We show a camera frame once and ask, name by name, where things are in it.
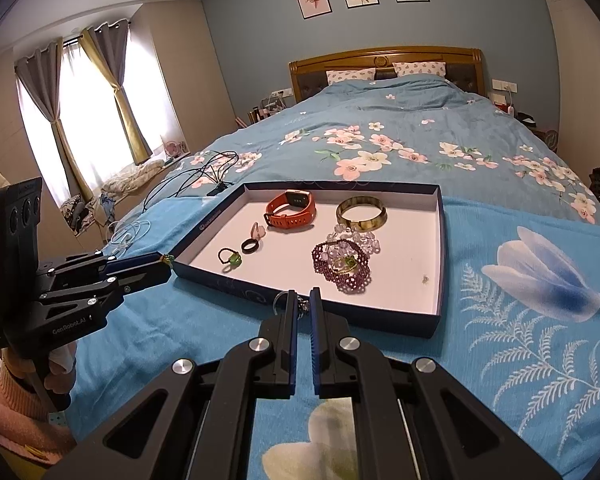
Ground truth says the blue flower-print blanket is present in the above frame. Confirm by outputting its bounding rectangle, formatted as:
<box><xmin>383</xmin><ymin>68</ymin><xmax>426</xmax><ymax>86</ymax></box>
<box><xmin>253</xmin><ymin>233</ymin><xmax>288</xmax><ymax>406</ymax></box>
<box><xmin>67</xmin><ymin>195</ymin><xmax>600</xmax><ymax>480</ymax></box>

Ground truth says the tortoiseshell bangle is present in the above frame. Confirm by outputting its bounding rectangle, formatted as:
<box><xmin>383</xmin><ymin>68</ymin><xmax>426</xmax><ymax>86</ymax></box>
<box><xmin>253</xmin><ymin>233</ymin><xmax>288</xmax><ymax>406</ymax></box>
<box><xmin>336</xmin><ymin>197</ymin><xmax>387</xmax><ymax>233</ymax></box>

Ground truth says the shallow blue box tray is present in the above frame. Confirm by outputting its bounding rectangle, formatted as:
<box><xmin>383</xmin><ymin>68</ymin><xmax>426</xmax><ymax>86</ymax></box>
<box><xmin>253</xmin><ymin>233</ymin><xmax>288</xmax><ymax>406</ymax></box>
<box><xmin>171</xmin><ymin>182</ymin><xmax>448</xmax><ymax>339</ymax></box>

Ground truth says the purple beaded bracelet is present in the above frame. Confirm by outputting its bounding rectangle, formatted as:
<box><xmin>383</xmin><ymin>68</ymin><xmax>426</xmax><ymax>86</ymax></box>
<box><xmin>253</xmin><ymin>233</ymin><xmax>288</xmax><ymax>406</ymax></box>
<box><xmin>311</xmin><ymin>241</ymin><xmax>372</xmax><ymax>295</ymax></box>

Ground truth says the clear crystal bead bracelet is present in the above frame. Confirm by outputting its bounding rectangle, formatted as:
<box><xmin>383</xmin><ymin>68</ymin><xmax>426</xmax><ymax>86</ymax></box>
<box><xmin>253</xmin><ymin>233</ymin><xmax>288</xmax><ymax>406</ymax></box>
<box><xmin>325</xmin><ymin>225</ymin><xmax>382</xmax><ymax>256</ymax></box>

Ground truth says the pile of patterned clothes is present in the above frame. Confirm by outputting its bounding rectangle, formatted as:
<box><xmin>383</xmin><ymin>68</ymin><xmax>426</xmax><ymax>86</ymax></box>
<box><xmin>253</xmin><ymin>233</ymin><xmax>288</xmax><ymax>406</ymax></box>
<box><xmin>60</xmin><ymin>195</ymin><xmax>118</xmax><ymax>233</ymax></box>

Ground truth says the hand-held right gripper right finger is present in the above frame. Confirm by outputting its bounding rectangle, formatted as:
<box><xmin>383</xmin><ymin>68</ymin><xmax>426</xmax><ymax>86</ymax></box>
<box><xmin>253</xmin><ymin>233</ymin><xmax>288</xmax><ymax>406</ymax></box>
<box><xmin>310</xmin><ymin>287</ymin><xmax>564</xmax><ymax>480</ymax></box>

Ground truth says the black charger with cables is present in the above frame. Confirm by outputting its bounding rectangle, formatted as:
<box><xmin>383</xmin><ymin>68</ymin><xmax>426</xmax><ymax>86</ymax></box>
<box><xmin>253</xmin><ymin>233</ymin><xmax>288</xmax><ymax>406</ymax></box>
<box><xmin>144</xmin><ymin>150</ymin><xmax>241</xmax><ymax>211</ymax></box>

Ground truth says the black beaded green-stone ring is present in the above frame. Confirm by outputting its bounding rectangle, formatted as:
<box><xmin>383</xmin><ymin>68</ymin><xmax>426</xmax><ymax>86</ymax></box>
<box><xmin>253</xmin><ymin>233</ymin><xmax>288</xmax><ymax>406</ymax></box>
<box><xmin>218</xmin><ymin>248</ymin><xmax>243</xmax><ymax>273</ymax></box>

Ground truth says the bedside table clutter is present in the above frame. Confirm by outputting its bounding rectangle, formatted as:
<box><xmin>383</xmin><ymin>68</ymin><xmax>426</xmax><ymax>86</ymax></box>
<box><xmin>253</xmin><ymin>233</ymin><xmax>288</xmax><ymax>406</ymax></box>
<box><xmin>490</xmin><ymin>91</ymin><xmax>561</xmax><ymax>146</ymax></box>

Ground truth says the green and gold ring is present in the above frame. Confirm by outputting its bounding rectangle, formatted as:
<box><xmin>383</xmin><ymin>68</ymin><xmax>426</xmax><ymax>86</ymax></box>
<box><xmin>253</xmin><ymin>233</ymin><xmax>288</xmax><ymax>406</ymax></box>
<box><xmin>332</xmin><ymin>255</ymin><xmax>361</xmax><ymax>275</ymax></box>

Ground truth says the thin silver ring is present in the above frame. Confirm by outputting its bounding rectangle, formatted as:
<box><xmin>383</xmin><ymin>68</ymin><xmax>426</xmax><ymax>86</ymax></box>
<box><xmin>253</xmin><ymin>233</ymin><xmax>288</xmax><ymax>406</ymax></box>
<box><xmin>272</xmin><ymin>290</ymin><xmax>311</xmax><ymax>317</ymax></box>

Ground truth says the wooden bed headboard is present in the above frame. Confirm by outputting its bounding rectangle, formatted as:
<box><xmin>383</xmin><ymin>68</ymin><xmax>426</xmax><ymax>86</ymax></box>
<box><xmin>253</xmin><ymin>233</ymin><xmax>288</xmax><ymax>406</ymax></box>
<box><xmin>288</xmin><ymin>46</ymin><xmax>485</xmax><ymax>108</ymax></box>

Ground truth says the bright window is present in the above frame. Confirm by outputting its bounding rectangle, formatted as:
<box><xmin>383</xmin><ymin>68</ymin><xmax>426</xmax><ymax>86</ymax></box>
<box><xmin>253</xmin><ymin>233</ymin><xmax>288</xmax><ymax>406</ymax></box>
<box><xmin>17</xmin><ymin>25</ymin><xmax>181</xmax><ymax>206</ymax></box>

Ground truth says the floral grey-blue duvet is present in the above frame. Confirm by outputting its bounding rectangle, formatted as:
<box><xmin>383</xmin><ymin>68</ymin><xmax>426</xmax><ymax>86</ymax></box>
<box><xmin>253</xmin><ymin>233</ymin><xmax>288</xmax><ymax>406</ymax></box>
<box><xmin>145</xmin><ymin>74</ymin><xmax>600</xmax><ymax>231</ymax></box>

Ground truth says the person's left hand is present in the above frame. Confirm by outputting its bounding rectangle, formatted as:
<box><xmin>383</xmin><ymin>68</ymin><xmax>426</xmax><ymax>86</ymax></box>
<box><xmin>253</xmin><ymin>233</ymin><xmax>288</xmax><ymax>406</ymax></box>
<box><xmin>42</xmin><ymin>342</ymin><xmax>78</xmax><ymax>408</ymax></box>

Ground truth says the pale bedding pile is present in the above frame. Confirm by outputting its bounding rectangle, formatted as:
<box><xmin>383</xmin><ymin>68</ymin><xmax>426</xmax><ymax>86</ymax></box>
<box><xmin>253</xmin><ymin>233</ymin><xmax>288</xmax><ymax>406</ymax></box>
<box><xmin>100</xmin><ymin>160</ymin><xmax>166</xmax><ymax>193</ymax></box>

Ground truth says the white earphones cable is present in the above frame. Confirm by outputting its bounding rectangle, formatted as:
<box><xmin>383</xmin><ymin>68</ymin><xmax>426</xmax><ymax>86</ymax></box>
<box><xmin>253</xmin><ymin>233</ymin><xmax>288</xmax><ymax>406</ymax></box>
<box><xmin>102</xmin><ymin>220</ymin><xmax>153</xmax><ymax>256</ymax></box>

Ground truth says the orange smartwatch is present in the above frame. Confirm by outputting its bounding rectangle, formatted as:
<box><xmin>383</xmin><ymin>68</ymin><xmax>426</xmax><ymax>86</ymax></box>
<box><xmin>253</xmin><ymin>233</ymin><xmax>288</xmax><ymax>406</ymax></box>
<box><xmin>263</xmin><ymin>189</ymin><xmax>317</xmax><ymax>230</ymax></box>

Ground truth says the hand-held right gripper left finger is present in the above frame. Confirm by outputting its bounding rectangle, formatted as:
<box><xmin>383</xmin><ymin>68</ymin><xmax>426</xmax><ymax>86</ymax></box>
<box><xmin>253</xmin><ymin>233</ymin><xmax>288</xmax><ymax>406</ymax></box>
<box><xmin>45</xmin><ymin>290</ymin><xmax>299</xmax><ymax>480</ymax></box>

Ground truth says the spotted pillow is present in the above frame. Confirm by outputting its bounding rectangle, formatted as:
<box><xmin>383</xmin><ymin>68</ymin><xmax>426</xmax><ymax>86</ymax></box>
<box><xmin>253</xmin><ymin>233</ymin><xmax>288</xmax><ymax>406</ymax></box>
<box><xmin>326</xmin><ymin>68</ymin><xmax>376</xmax><ymax>86</ymax></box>
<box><xmin>392</xmin><ymin>61</ymin><xmax>448</xmax><ymax>78</ymax></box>

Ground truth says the bedside clutter with bags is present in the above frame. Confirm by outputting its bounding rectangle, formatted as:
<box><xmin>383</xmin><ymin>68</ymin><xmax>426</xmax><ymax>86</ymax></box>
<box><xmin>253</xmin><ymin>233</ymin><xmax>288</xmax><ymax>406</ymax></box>
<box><xmin>235</xmin><ymin>92</ymin><xmax>291</xmax><ymax>128</ymax></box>

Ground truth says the grey and yellow curtain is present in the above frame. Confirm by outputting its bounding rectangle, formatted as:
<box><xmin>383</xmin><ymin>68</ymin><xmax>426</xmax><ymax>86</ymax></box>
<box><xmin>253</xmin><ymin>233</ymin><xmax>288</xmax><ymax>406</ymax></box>
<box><xmin>80</xmin><ymin>19</ymin><xmax>153</xmax><ymax>167</ymax></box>
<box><xmin>14</xmin><ymin>37</ymin><xmax>95</xmax><ymax>206</ymax></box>

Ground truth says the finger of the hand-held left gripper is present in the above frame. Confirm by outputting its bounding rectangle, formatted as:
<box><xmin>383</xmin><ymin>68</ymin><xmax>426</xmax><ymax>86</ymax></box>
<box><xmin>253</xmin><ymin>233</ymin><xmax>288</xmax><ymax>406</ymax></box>
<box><xmin>96</xmin><ymin>252</ymin><xmax>164</xmax><ymax>275</ymax></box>
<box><xmin>105</xmin><ymin>261</ymin><xmax>174</xmax><ymax>295</ymax></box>

